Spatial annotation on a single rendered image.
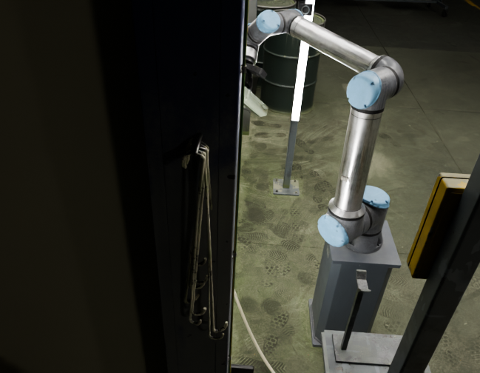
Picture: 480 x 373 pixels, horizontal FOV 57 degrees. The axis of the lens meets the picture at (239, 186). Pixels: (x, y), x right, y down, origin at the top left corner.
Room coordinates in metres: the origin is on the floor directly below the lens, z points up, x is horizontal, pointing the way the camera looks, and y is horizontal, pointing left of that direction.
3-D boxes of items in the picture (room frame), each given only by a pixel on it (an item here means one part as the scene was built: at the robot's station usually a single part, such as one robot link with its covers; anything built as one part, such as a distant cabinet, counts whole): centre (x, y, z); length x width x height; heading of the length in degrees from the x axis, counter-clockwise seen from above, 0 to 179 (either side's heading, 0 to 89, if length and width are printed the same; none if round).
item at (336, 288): (1.55, -0.58, 0.32); 0.31 x 0.31 x 0.64; 89
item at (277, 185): (2.82, -0.36, 0.01); 0.20 x 0.20 x 0.01; 89
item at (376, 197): (1.55, -0.57, 0.83); 0.17 x 0.15 x 0.18; 130
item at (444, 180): (0.73, -0.46, 1.42); 0.12 x 0.06 x 0.26; 89
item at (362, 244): (1.55, -0.58, 0.69); 0.19 x 0.19 x 0.10
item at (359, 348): (0.83, -0.46, 0.95); 0.26 x 0.15 x 0.32; 89
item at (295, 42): (4.35, -0.45, 0.44); 0.59 x 0.58 x 0.89; 13
